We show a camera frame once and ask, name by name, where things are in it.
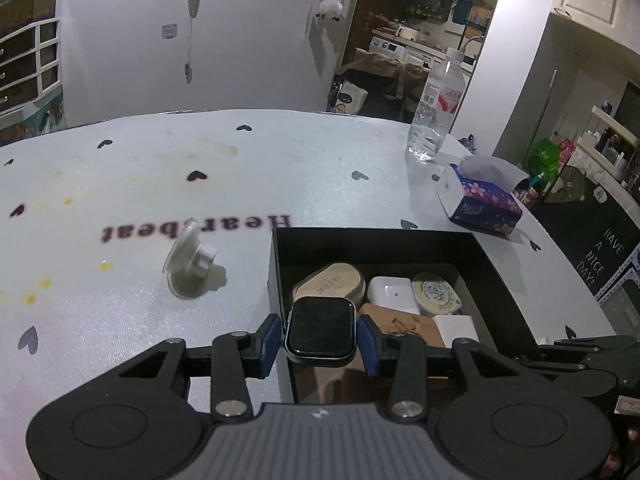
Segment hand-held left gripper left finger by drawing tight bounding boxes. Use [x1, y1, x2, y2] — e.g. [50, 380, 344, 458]
[102, 314, 281, 423]

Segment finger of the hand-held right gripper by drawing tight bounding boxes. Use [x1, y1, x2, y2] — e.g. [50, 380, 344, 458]
[552, 334, 640, 361]
[510, 352, 621, 397]

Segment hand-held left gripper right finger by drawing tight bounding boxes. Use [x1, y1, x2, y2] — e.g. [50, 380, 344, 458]
[356, 315, 531, 423]

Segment engraved wooden block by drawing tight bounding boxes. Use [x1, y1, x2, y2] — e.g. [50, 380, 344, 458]
[357, 302, 446, 349]

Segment black smartwatch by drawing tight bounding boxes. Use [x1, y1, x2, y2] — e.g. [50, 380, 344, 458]
[284, 296, 358, 367]

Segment white charger plug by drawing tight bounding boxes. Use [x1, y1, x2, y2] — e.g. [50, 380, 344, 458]
[367, 276, 422, 316]

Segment tan rounded case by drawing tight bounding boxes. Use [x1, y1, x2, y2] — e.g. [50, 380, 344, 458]
[291, 262, 367, 311]

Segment round white tape measure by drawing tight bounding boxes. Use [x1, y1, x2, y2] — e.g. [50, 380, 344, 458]
[411, 272, 464, 317]

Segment white cube adapter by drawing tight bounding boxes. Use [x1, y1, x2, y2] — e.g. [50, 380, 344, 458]
[431, 314, 480, 349]

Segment black box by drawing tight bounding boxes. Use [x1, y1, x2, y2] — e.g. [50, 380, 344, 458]
[267, 227, 540, 406]

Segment black lettered floor mat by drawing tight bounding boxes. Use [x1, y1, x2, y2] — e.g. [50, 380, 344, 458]
[542, 167, 640, 297]

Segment white round suction holder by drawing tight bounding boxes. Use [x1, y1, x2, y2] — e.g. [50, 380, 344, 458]
[164, 224, 220, 281]

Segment purple floral tissue box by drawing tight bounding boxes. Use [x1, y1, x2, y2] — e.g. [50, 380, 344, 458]
[436, 155, 530, 237]

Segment green packet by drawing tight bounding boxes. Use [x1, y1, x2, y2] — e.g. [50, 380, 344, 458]
[527, 139, 564, 174]

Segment white storage shelf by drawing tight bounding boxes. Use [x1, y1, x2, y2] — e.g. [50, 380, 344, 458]
[579, 104, 640, 187]

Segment white heart-print tablecloth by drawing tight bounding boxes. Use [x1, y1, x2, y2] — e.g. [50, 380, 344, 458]
[0, 109, 618, 480]

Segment clear water bottle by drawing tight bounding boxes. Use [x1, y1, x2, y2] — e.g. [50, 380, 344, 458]
[406, 47, 467, 163]

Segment panda-face bag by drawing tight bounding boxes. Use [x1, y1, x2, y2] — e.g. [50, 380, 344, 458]
[332, 80, 369, 114]

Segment white washing machine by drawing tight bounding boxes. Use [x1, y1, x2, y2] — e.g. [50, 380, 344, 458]
[369, 37, 407, 59]

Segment white sheep plush toy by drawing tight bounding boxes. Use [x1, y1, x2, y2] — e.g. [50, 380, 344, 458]
[317, 0, 345, 22]

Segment white drawer unit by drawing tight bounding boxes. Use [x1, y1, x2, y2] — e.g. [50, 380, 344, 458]
[0, 0, 63, 117]

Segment hanging cord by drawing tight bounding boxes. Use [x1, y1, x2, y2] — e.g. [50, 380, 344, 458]
[184, 0, 207, 85]

